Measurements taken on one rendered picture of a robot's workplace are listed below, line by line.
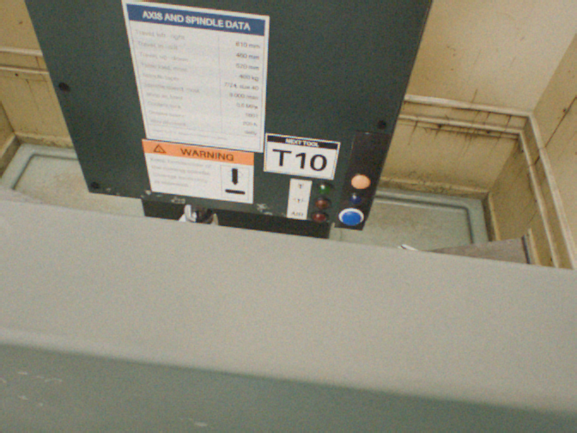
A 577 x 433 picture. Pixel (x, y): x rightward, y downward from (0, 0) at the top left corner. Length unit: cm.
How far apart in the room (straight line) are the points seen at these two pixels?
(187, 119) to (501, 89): 144
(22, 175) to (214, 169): 172
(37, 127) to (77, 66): 173
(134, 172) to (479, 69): 137
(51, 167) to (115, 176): 161
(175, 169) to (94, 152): 12
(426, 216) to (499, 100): 56
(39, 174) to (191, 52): 183
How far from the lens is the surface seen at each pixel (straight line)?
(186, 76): 66
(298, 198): 78
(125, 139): 77
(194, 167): 77
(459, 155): 217
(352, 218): 79
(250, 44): 62
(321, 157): 72
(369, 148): 70
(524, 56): 192
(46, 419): 18
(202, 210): 114
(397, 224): 219
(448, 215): 230
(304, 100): 66
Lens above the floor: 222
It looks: 51 degrees down
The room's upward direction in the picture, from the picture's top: 7 degrees clockwise
